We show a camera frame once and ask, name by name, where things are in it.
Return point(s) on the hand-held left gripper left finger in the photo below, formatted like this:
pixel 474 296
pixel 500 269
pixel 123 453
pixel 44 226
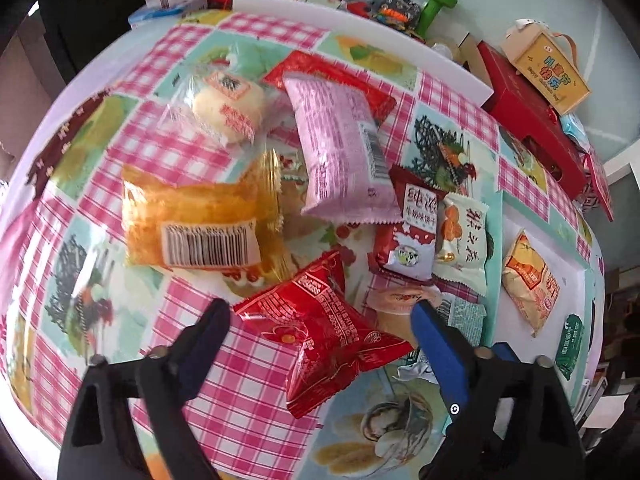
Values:
pixel 200 355

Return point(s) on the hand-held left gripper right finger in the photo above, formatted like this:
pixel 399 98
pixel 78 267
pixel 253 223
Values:
pixel 440 355

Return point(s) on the clear wafer packet green edges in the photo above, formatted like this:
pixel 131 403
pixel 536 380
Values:
pixel 465 317

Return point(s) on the pale packet with orange print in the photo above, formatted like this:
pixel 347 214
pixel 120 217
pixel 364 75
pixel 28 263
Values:
pixel 465 240

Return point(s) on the dark red biscuit packet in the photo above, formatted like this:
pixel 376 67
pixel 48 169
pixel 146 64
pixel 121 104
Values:
pixel 407 240

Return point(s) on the red puffy snack packet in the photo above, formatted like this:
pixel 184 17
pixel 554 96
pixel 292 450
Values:
pixel 320 345

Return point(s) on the yellow bread packet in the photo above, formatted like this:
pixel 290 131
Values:
pixel 190 205

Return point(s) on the pink snack packet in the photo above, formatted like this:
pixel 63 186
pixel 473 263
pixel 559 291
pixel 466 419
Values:
pixel 335 160

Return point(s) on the silver crumpled wrapper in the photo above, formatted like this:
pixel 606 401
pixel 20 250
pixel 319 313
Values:
pixel 415 367

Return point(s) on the peach and teal packet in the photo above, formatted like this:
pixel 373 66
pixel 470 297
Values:
pixel 395 305

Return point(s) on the pink checked tablecloth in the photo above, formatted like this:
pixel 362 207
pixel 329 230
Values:
pixel 240 410

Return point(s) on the orange beige snack packet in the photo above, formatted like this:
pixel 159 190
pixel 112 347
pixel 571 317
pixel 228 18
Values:
pixel 530 280

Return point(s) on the green snack packet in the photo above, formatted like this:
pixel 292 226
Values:
pixel 570 345

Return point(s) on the clear white bun packet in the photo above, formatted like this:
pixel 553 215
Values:
pixel 225 105

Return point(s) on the red gift box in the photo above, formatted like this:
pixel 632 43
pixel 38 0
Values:
pixel 520 105

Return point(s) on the white foam board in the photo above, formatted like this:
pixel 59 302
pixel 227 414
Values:
pixel 400 55

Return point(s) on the beige carry box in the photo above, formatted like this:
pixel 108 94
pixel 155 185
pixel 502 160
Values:
pixel 550 72

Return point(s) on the yellowish clear bottle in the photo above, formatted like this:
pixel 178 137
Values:
pixel 445 47

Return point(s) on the red gold patterned flat packet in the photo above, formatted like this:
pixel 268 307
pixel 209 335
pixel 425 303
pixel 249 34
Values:
pixel 310 67

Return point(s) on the light blue box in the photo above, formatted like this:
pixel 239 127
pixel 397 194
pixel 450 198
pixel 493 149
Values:
pixel 150 15

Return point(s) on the dark toy packet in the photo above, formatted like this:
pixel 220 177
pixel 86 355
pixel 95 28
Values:
pixel 397 10

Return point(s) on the red toy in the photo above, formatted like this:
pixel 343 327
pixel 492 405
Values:
pixel 357 8

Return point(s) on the dark cabinet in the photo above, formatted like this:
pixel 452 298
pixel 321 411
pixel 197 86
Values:
pixel 75 10

